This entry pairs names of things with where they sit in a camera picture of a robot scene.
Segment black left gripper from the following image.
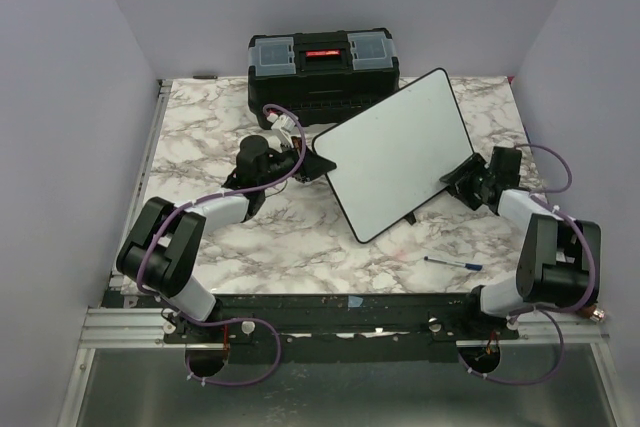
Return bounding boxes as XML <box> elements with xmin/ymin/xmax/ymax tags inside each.
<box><xmin>259</xmin><ymin>137</ymin><xmax>336</xmax><ymax>189</ymax></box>

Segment white marker pen blue cap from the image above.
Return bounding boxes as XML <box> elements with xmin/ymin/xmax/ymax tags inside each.
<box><xmin>424</xmin><ymin>256</ymin><xmax>483</xmax><ymax>272</ymax></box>

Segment white whiteboard with black rim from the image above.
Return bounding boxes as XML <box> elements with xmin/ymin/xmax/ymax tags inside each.
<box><xmin>312</xmin><ymin>68</ymin><xmax>474</xmax><ymax>244</ymax></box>

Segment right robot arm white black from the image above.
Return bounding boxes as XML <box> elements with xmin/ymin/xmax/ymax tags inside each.
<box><xmin>440</xmin><ymin>145</ymin><xmax>601</xmax><ymax>339</ymax></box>

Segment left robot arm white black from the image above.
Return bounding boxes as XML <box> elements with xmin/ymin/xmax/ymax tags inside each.
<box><xmin>116</xmin><ymin>135</ymin><xmax>337</xmax><ymax>342</ymax></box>

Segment black plastic toolbox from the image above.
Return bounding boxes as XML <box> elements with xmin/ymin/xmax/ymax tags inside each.
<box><xmin>248</xmin><ymin>28</ymin><xmax>400</xmax><ymax>130</ymax></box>

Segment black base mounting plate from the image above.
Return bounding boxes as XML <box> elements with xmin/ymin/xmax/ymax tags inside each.
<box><xmin>164</xmin><ymin>293</ymin><xmax>519</xmax><ymax>364</ymax></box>

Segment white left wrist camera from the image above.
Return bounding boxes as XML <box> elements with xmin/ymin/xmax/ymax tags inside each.
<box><xmin>267</xmin><ymin>112</ymin><xmax>297</xmax><ymax>148</ymax></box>

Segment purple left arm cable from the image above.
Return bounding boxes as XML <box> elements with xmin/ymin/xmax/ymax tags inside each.
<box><xmin>134</xmin><ymin>104</ymin><xmax>306</xmax><ymax>389</ymax></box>

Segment aluminium frame rail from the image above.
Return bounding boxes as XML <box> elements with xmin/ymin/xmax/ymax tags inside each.
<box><xmin>54</xmin><ymin>77</ymin><xmax>174</xmax><ymax>427</ymax></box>

